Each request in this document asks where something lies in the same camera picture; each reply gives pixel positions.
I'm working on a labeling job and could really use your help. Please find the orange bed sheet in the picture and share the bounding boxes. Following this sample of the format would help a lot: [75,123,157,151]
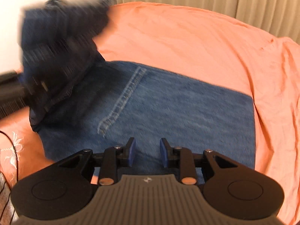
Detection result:
[0,0,300,225]

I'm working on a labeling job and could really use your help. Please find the blue denim jeans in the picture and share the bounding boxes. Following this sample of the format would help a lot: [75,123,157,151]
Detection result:
[21,0,256,174]

